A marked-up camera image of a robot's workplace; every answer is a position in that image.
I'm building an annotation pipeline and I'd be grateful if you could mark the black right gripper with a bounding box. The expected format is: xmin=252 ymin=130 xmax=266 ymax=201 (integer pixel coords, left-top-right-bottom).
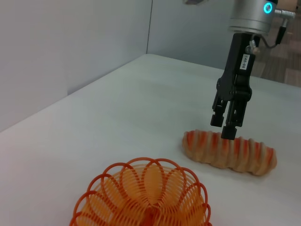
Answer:
xmin=210 ymin=32 xmax=256 ymax=141

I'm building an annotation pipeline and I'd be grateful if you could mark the right gripper cable with plugs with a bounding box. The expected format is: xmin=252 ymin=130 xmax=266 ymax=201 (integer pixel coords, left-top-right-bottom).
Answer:
xmin=246 ymin=8 xmax=296 ymax=54

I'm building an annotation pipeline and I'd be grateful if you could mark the orange plastic wire basket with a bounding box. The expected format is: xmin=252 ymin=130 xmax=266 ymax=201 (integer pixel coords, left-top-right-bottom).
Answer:
xmin=69 ymin=157 xmax=212 ymax=226

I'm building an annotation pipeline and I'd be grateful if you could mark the long striped bread loaf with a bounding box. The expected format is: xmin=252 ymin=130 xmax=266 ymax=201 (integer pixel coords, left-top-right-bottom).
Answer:
xmin=182 ymin=129 xmax=278 ymax=177

